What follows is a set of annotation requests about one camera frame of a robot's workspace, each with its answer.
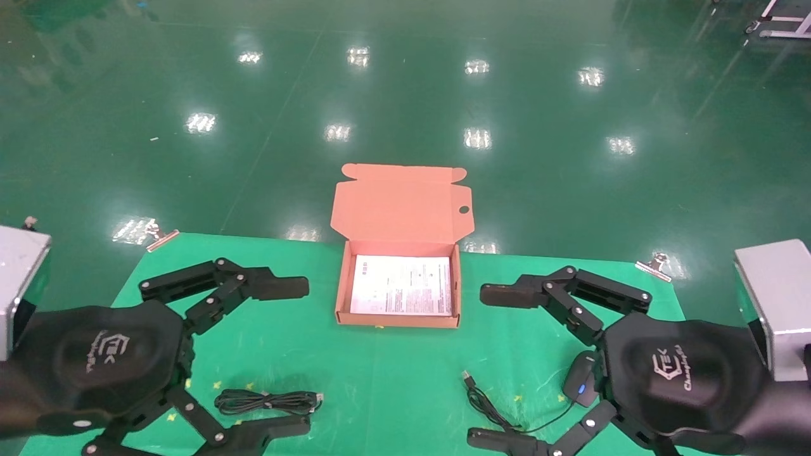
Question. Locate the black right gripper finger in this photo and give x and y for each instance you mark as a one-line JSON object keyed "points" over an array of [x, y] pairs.
{"points": [[507, 443], [507, 294]]}

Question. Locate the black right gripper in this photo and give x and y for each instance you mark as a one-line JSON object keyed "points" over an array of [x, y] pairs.
{"points": [[684, 380]]}

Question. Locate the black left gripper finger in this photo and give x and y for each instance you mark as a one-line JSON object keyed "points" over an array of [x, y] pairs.
{"points": [[279, 288]]}

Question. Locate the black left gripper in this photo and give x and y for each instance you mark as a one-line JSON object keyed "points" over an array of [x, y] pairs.
{"points": [[95, 361]]}

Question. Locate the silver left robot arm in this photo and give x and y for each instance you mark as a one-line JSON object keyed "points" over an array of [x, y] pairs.
{"points": [[19, 278]]}

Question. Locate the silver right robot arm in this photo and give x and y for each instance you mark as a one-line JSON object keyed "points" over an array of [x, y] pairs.
{"points": [[779, 297]]}

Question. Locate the pink cardboard box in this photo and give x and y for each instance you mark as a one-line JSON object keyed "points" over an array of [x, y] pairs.
{"points": [[399, 209]]}

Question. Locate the white printed instruction sheet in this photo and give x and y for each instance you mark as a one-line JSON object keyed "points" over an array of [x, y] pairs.
{"points": [[402, 285]]}

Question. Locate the metal spring clamp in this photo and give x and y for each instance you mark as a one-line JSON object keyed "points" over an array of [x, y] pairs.
{"points": [[161, 237], [654, 267]]}

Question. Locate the green table mat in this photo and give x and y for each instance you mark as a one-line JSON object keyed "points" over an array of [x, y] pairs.
{"points": [[393, 367]]}

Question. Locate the white metal cart frame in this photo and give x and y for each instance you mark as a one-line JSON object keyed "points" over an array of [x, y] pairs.
{"points": [[785, 31]]}

